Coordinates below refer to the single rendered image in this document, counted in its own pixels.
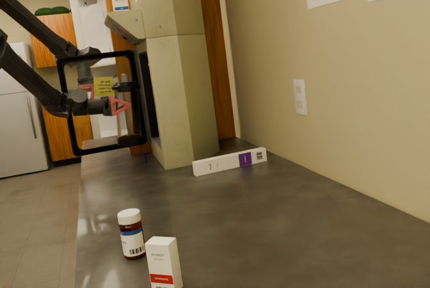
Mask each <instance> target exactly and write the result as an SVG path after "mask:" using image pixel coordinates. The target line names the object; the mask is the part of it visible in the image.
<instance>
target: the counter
mask: <svg viewBox="0 0 430 288"><path fill-rule="evenodd" d="M218 141H219V152H216V153H215V154H213V155H211V156H209V157H208V158H211V157H217V156H222V155H226V154H231V153H235V152H241V151H245V150H250V149H254V148H259V147H258V146H256V145H253V144H251V143H249V142H247V141H244V140H242V139H240V138H238V137H236V136H235V137H231V138H225V139H220V140H218ZM143 154H146V155H147V161H148V163H145V160H144V156H143ZM266 156H267V161H264V162H260V163H255V164H249V165H246V166H241V167H237V168H232V169H229V170H223V171H220V172H214V173H209V174H206V175H201V176H195V175H194V173H193V165H190V166H184V167H180V168H174V169H170V170H165V169H164V168H163V166H162V165H161V164H160V162H159V161H158V160H157V159H156V157H155V156H154V155H153V153H152V152H147V153H142V154H136V155H132V156H131V155H130V152H129V147H127V148H121V149H117V150H110V151H106V152H99V153H96V154H89V155H85V156H82V158H81V180H80V192H79V214H78V226H77V248H76V270H75V282H74V288H152V286H151V281H150V273H149V269H148V262H147V254H146V255H145V256H144V257H142V258H140V259H137V260H127V259H126V258H125V257H124V254H123V247H122V240H121V235H120V227H119V223H118V216H117V215H118V213H119V212H120V211H123V210H126V209H139V210H140V214H141V222H142V226H143V234H144V238H145V243H146V242H147V241H148V240H149V239H151V238H152V237H153V236H155V237H176V240H177V248H178V253H179V261H180V270H181V275H182V283H183V287H182V288H430V223H428V222H426V221H424V220H421V219H419V218H416V217H414V216H412V215H410V214H408V213H406V212H403V211H401V210H399V209H396V208H395V207H392V206H390V205H388V204H385V203H383V202H380V201H379V200H376V199H375V198H372V197H370V196H367V195H365V194H363V193H361V192H359V191H356V190H354V189H352V188H349V187H347V186H345V185H343V184H341V183H339V182H336V181H334V180H331V179H329V178H327V177H325V176H323V175H321V174H318V173H316V172H313V171H312V170H309V169H307V168H305V167H303V166H300V165H298V164H296V163H293V162H292V161H289V160H287V159H285V158H282V157H280V156H278V155H276V154H274V153H272V152H269V151H266ZM206 159H207V158H206Z"/></svg>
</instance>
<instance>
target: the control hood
mask: <svg viewBox="0 0 430 288"><path fill-rule="evenodd" d="M104 24H105V26H107V27H108V28H109V29H111V28H112V26H113V24H114V25H115V26H117V27H118V28H119V29H121V30H122V31H123V32H124V33H126V34H127V35H129V36H130V37H131V38H132V39H133V40H132V41H131V42H129V43H128V44H136V43H138V42H140V41H142V40H144V39H145V38H146V36H145V28H144V23H143V15H142V10H141V9H137V10H124V11H117V12H108V13H107V15H106V18H105V21H104ZM112 31H113V30H112ZM113 32H114V31H113ZM114 33H115V32H114ZM117 35H118V34H117ZM122 39H123V38H122ZM126 42H127V41H126Z"/></svg>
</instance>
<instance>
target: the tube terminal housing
mask: <svg viewBox="0 0 430 288"><path fill-rule="evenodd" d="M129 1H130V6H131V10H137V9H141V10H142V15H143V23H144V28H145V36H146V38H145V39H144V40H142V41H140V42H138V43H137V44H136V48H137V50H138V56H139V55H141V54H147V56H148V64H149V69H150V77H151V82H152V89H154V97H155V106H156V109H155V112H156V117H157V124H158V129H159V138H160V142H161V149H160V148H159V147H158V146H157V144H156V143H155V142H154V141H153V140H152V137H151V141H152V142H151V145H152V153H153V155H154V156H155V157H156V159H157V160H158V161H159V162H160V164H161V165H162V166H163V168H164V169H165V170H170V169H174V168H180V167H184V166H190V165H193V164H192V162H193V161H198V160H202V159H206V158H208V157H209V156H211V155H213V154H215V153H216V152H219V141H218V132H217V126H216V116H215V110H214V101H213V95H212V85H211V75H210V70H209V60H208V54H207V44H206V39H205V30H204V24H203V14H202V4H201V0H138V2H137V3H136V1H135V0H129Z"/></svg>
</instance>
